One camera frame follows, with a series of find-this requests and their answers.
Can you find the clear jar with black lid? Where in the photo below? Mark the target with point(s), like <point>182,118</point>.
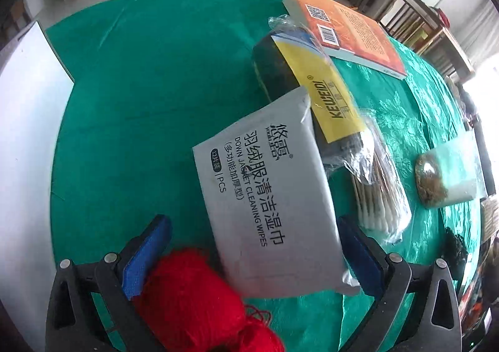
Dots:
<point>440,176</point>

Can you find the orange book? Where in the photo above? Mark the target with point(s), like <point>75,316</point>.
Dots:
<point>351,32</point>

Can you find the bag of cotton swabs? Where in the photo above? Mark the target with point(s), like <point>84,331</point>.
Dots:
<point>382,188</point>

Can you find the grey wet wipes packet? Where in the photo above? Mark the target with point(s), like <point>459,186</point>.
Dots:
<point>269,196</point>

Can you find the white board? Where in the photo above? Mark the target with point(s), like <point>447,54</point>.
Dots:
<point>27,122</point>

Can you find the green tablecloth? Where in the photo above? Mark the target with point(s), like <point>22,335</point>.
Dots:
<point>156,102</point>

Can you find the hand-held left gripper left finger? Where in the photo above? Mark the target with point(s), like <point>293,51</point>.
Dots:
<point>146,254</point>

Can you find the dark wooden chair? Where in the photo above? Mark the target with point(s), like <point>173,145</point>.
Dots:
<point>425,32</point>

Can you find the red yarn ball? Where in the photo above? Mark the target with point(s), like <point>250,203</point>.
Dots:
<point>187,297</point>

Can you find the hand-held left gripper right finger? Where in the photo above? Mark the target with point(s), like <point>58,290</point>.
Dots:
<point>360,254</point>

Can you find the dark sponge pack yellow label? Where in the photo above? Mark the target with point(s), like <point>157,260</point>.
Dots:
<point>312,79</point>

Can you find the black lace fabric bundle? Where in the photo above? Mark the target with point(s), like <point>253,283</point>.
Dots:
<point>455,250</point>

